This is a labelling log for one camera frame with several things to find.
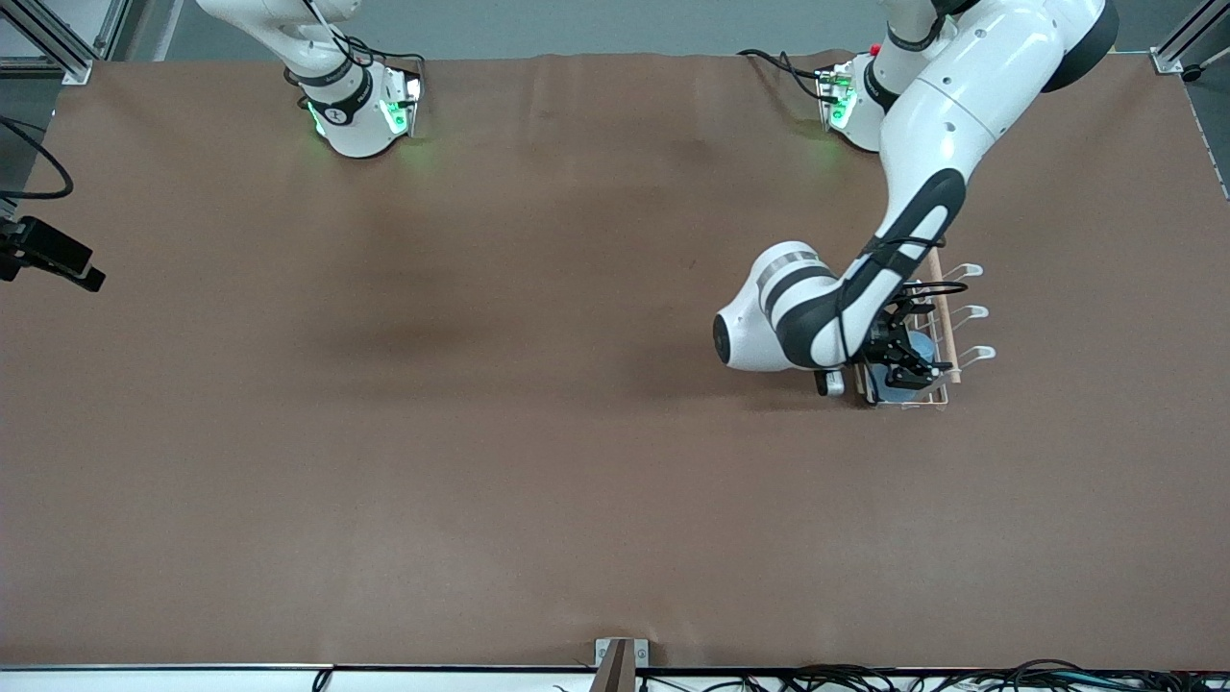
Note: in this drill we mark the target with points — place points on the aluminium frame profile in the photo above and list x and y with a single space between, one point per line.
58 53
1177 53

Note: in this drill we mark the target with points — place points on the right base connector box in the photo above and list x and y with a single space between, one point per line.
408 96

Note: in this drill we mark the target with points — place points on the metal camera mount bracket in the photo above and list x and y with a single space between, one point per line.
620 663

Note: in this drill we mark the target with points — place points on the base connector box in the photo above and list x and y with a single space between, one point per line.
834 91
408 96

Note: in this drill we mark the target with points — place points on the blue plastic cup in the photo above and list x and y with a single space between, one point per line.
924 348

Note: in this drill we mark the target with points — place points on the left base connector box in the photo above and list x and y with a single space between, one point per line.
834 91

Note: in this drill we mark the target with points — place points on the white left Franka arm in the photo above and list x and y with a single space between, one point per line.
922 125

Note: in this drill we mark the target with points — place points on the brown table cover sheet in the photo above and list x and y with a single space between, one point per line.
615 481

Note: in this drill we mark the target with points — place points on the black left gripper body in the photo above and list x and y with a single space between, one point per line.
885 338

